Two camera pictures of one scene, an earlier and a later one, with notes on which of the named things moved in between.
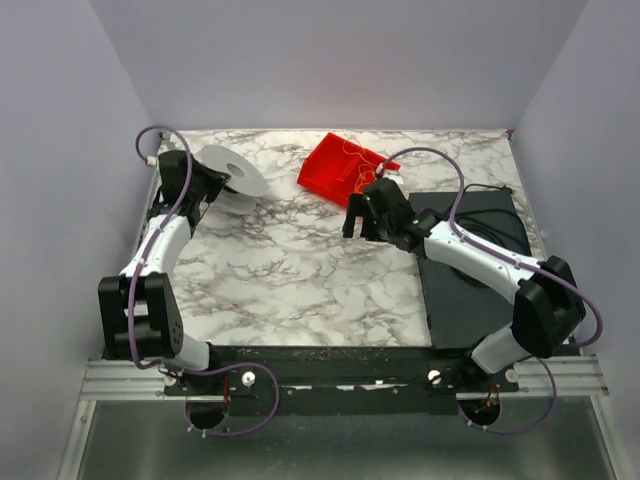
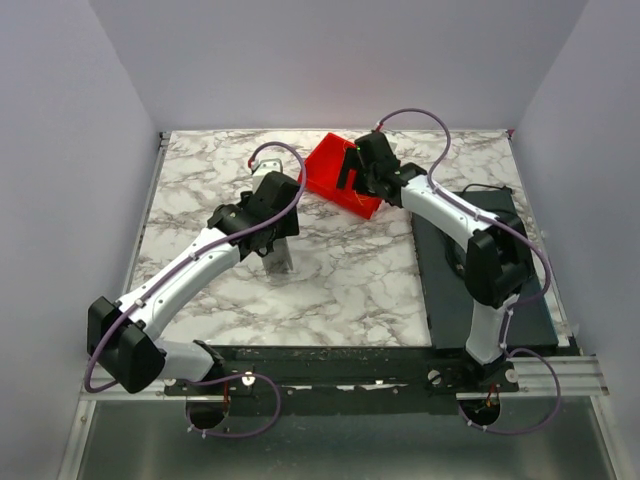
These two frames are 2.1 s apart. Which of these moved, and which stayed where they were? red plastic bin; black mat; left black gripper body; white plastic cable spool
Moved: left black gripper body; white plastic cable spool
Stayed: black mat; red plastic bin
